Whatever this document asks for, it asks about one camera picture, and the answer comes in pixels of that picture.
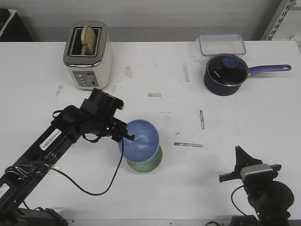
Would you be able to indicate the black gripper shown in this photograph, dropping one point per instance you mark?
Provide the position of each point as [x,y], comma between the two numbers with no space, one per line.
[100,120]
[243,159]

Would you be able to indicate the blue bowl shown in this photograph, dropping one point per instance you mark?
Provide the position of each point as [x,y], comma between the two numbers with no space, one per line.
[145,144]

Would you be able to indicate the green bowl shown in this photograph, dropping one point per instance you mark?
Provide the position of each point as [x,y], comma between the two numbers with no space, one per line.
[149,165]

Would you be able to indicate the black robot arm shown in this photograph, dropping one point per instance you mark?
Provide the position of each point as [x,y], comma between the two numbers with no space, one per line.
[270,199]
[25,174]

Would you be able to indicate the cream and chrome toaster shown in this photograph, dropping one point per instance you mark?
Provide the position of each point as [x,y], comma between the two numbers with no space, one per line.
[87,71]

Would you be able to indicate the dark blue saucepan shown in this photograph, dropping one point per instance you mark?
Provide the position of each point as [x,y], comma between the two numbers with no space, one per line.
[227,90]

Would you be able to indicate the glass pot lid blue knob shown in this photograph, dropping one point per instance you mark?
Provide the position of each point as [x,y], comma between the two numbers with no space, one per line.
[227,70]

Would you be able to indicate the toast slice in toaster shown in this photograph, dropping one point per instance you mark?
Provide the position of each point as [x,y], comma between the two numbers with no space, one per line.
[88,40]

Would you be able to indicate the clear plastic food container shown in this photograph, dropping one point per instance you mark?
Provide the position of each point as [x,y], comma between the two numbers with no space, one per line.
[214,44]

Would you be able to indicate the white metal shelf upright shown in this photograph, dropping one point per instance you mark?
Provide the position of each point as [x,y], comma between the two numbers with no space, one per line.
[278,17]

